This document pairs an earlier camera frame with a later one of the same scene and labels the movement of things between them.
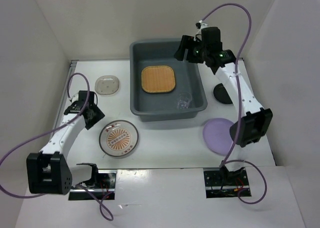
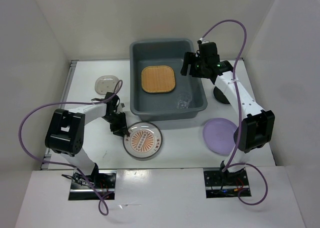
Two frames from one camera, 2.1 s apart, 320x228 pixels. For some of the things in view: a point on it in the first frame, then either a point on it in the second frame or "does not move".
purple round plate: [217, 135] does not move
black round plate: [221, 94] does not move
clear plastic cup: [184, 99] does not move
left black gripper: [98, 115] to [122, 126]
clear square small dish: [107, 85] does not move
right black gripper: [187, 42] to [189, 57]
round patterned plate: [118, 138] to [145, 140]
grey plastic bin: [162, 88] does not move
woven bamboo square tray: [158, 79] does not move
